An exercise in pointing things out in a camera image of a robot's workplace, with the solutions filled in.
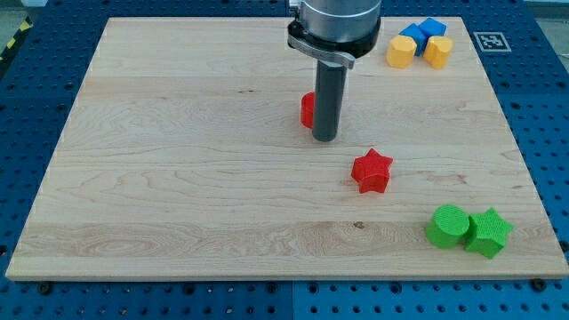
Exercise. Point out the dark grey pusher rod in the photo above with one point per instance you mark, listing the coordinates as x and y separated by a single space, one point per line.
329 89

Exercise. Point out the blue cube block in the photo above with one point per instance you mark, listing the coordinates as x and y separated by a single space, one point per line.
415 33

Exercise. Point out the green star block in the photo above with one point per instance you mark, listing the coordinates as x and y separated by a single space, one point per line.
487 234

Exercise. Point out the red circle block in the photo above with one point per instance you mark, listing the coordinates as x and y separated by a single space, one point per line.
307 109

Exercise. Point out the yellow heart block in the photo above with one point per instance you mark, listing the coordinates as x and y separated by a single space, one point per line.
437 51

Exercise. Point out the blue pentagon block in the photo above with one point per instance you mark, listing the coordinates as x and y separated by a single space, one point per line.
431 27

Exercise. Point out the wooden board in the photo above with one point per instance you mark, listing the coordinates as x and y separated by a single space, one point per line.
183 158

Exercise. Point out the green circle block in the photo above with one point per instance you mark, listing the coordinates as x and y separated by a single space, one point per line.
447 226

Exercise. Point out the fiducial marker tag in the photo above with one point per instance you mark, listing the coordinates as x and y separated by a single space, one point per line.
492 41

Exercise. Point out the yellow hexagon block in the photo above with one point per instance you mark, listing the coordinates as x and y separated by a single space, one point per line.
400 53

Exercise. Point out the red star block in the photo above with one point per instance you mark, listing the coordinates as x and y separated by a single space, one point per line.
372 172

